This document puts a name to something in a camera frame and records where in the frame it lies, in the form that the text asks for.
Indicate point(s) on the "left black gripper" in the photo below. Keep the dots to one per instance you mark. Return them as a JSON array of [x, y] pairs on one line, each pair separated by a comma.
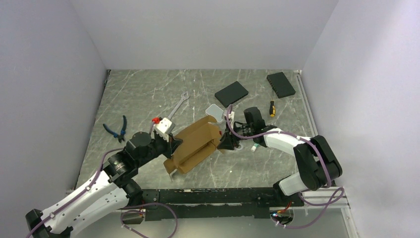
[[171, 146]]

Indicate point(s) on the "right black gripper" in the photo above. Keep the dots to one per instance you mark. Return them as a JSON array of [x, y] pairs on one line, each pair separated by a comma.
[[228, 142]]

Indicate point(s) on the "brown cardboard box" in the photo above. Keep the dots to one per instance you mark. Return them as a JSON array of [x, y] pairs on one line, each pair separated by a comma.
[[199, 140]]

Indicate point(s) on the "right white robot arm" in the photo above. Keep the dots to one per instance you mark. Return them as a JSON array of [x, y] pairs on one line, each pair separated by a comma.
[[316, 162]]

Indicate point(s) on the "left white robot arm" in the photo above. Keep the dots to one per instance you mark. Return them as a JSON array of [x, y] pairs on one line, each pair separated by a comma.
[[110, 188]]

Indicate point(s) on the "clear tape roll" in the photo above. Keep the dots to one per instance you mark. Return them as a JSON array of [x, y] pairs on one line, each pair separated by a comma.
[[240, 147]]

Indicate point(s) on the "green white glue stick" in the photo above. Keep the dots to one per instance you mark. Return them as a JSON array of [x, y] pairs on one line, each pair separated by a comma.
[[254, 147]]

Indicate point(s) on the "silver open-end wrench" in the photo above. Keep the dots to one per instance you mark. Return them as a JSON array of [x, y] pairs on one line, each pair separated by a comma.
[[184, 96]]

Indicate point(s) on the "yellow black screwdriver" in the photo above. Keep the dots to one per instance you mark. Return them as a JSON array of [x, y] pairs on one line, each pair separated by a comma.
[[272, 110]]

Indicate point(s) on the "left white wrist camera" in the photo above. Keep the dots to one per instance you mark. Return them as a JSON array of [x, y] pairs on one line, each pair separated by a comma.
[[163, 127]]

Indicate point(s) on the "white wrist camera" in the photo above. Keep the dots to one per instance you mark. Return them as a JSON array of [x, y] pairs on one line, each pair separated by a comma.
[[230, 118], [163, 127]]

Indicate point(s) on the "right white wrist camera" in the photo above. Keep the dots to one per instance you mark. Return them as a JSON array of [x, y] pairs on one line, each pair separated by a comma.
[[230, 118]]

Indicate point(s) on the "black flat network switch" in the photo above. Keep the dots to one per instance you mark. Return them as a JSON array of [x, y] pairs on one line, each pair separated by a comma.
[[231, 94]]

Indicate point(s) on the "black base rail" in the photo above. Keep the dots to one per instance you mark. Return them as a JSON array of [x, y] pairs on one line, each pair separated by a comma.
[[257, 202]]

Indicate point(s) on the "black ported switch box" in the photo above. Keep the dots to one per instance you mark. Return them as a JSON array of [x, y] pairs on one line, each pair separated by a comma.
[[280, 85]]

